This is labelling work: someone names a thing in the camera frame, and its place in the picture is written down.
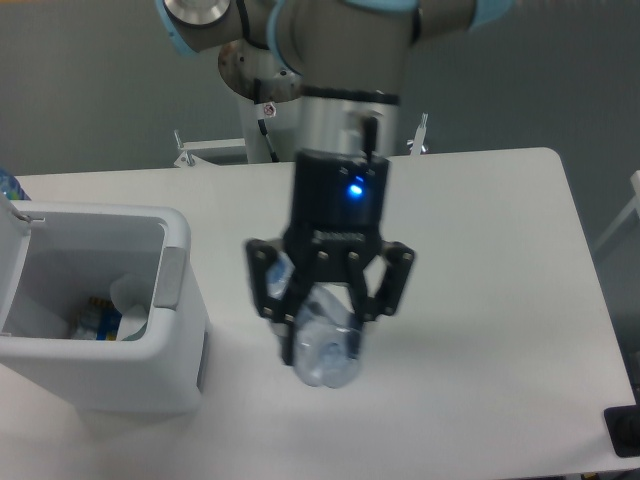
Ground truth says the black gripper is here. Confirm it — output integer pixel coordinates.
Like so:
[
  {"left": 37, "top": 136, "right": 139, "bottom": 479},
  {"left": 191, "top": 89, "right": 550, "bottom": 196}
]
[{"left": 244, "top": 150, "right": 415, "bottom": 366}]

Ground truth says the clear plastic water bottle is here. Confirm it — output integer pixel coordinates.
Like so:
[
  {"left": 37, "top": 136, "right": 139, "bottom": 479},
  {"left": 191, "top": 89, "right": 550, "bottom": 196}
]
[{"left": 292, "top": 283, "right": 360, "bottom": 389}]

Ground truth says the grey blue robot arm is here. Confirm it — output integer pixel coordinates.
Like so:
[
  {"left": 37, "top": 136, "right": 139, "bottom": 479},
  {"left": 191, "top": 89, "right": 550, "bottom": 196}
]
[{"left": 156, "top": 1, "right": 510, "bottom": 366}]

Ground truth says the white trash can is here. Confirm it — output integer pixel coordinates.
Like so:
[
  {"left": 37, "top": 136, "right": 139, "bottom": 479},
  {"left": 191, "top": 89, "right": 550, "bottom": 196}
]
[{"left": 1, "top": 199, "right": 209, "bottom": 414}]

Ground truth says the blue yellow snack package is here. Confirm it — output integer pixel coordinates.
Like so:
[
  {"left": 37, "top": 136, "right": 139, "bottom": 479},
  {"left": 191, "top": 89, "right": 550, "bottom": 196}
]
[{"left": 69, "top": 297, "right": 122, "bottom": 341}]

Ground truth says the black table clamp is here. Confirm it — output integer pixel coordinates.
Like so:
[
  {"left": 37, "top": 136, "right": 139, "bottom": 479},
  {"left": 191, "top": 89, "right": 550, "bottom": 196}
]
[{"left": 604, "top": 405, "right": 639, "bottom": 458}]

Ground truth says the blue patterned bottle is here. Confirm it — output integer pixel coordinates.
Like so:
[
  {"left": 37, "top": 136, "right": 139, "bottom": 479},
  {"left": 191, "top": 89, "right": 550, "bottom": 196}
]
[{"left": 0, "top": 168, "right": 31, "bottom": 201}]

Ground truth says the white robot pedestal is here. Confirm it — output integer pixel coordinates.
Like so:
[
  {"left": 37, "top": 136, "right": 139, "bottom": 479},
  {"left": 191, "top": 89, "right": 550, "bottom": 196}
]
[{"left": 172, "top": 42, "right": 431, "bottom": 169}]

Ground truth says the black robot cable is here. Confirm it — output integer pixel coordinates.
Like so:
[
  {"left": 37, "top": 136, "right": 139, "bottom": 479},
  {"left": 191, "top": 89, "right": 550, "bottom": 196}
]
[{"left": 252, "top": 77, "right": 280, "bottom": 164}]

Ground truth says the white frame at right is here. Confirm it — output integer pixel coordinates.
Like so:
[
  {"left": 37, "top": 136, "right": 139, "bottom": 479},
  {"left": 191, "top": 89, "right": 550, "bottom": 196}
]
[{"left": 593, "top": 171, "right": 639, "bottom": 261}]

